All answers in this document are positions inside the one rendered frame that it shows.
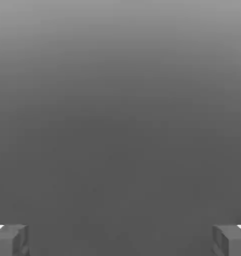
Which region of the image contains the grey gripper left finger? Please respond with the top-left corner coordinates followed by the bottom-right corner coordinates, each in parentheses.
top-left (0, 223), bottom-right (31, 256)

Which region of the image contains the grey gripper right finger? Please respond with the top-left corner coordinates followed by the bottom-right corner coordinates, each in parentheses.
top-left (211, 223), bottom-right (241, 256)

